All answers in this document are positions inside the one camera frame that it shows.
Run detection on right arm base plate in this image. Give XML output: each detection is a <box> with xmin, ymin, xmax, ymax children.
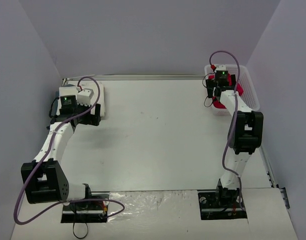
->
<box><xmin>198</xmin><ymin>190</ymin><xmax>247</xmax><ymax>221</ymax></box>

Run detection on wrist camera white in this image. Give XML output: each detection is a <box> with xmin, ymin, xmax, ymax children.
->
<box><xmin>77</xmin><ymin>88</ymin><xmax>94</xmax><ymax>107</ymax></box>
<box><xmin>215</xmin><ymin>64</ymin><xmax>227</xmax><ymax>72</ymax></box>

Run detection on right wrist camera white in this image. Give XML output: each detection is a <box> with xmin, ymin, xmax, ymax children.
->
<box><xmin>215</xmin><ymin>64</ymin><xmax>227</xmax><ymax>72</ymax></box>

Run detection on thin black cable loop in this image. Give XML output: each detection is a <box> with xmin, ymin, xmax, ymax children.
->
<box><xmin>72</xmin><ymin>221</ymin><xmax>89</xmax><ymax>238</ymax></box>

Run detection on white plastic basket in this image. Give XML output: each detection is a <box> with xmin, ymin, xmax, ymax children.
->
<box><xmin>204</xmin><ymin>64</ymin><xmax>260</xmax><ymax>116</ymax></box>

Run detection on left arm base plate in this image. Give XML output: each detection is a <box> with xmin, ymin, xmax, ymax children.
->
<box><xmin>61</xmin><ymin>201</ymin><xmax>109</xmax><ymax>224</ymax></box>

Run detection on folded white t-shirt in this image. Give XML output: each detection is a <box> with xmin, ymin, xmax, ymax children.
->
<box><xmin>59</xmin><ymin>79</ymin><xmax>105</xmax><ymax>118</ymax></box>

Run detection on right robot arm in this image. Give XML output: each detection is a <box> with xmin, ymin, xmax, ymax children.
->
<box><xmin>206</xmin><ymin>70</ymin><xmax>264</xmax><ymax>207</ymax></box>

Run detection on red t-shirt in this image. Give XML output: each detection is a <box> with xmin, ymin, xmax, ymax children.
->
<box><xmin>205</xmin><ymin>73</ymin><xmax>243</xmax><ymax>109</ymax></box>

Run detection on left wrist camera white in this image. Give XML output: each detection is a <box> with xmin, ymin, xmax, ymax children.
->
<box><xmin>77</xmin><ymin>88</ymin><xmax>94</xmax><ymax>107</ymax></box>

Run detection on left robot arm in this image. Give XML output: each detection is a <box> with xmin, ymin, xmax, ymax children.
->
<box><xmin>21</xmin><ymin>95</ymin><xmax>101</xmax><ymax>209</ymax></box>

